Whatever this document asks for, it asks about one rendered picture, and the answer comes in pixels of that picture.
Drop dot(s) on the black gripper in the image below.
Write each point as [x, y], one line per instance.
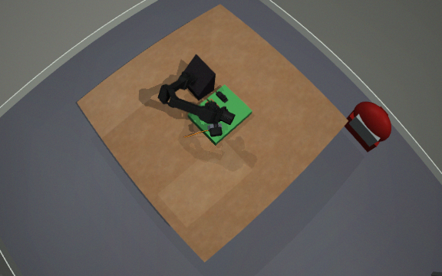
[217, 130]

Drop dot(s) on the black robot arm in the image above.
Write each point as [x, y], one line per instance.
[209, 113]

